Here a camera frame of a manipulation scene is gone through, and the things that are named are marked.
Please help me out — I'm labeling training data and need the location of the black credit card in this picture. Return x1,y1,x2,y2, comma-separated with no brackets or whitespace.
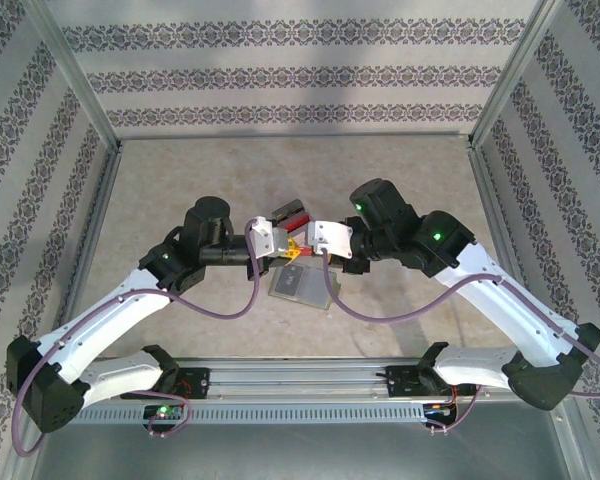
274,267,307,297

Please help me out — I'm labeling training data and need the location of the green card holder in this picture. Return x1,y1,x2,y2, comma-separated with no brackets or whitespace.
268,263,342,312

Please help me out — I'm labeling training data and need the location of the red card stack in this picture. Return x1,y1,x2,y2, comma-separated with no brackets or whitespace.
285,212,312,235

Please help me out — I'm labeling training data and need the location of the clear plastic card box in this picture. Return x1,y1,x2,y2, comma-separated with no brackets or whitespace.
269,198,326,251

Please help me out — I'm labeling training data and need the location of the black card stack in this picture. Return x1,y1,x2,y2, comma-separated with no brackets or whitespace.
272,199,304,223

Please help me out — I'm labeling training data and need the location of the left controller board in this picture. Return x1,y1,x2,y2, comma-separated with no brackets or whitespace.
143,404,184,420

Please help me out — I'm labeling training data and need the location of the controller board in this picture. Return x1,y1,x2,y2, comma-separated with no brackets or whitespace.
422,402,456,419
143,404,184,420

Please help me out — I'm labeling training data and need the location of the right controller board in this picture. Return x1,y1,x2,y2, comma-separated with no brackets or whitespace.
422,402,456,419

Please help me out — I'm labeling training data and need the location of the grey metal panel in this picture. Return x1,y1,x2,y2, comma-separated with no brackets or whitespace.
9,399,589,480

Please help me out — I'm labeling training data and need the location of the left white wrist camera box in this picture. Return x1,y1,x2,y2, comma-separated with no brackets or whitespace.
247,215,290,260

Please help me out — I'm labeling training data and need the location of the right aluminium side rail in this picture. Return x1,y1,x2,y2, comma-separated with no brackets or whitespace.
465,138,550,362

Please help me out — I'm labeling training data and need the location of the aluminium side rail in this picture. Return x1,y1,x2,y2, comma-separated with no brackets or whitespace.
48,139,125,365
465,138,550,362

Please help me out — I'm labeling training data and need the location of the left aluminium side rail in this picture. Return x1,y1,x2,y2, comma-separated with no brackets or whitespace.
48,139,125,365

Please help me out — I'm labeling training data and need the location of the aluminium mounting rail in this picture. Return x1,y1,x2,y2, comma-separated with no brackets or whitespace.
27,356,570,402

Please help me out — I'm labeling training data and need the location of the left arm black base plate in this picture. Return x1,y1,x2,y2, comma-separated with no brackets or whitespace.
119,367,211,401

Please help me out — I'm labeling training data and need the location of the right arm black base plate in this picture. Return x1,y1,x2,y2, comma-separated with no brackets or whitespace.
386,363,477,400

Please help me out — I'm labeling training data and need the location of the slotted grey cable duct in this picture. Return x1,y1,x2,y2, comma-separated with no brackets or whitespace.
47,403,427,424

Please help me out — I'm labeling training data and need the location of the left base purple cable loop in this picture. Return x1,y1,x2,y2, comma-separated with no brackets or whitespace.
147,384,192,439

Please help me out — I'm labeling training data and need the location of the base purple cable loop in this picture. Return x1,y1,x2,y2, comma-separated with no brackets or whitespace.
427,383,484,435
147,384,192,439

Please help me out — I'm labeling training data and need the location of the right aluminium frame post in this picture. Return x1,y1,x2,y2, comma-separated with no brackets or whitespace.
467,0,566,149

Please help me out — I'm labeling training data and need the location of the aluminium frame post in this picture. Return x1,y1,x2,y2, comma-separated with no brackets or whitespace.
467,0,566,149
19,0,125,151

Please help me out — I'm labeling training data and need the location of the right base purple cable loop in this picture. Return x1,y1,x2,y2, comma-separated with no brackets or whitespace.
427,383,484,435

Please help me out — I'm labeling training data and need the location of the left aluminium frame post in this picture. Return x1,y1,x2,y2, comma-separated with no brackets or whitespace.
19,0,125,151

